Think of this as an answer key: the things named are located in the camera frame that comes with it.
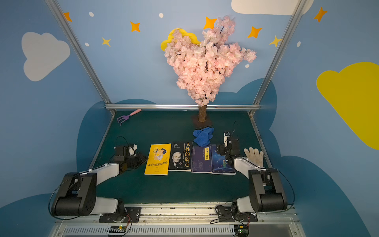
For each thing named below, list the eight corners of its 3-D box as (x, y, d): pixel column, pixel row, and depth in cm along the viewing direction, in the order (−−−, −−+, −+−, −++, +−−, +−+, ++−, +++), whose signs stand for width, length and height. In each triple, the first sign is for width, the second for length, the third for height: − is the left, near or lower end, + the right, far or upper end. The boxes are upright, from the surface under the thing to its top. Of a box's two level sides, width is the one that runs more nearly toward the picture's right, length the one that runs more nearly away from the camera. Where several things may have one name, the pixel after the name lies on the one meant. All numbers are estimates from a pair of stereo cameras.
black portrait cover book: (168, 171, 91) (168, 169, 89) (171, 143, 104) (171, 141, 102) (192, 171, 91) (192, 170, 89) (192, 143, 104) (192, 141, 103)
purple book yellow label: (191, 173, 91) (191, 172, 89) (191, 146, 103) (191, 145, 101) (213, 173, 91) (214, 172, 89) (211, 147, 103) (211, 145, 102)
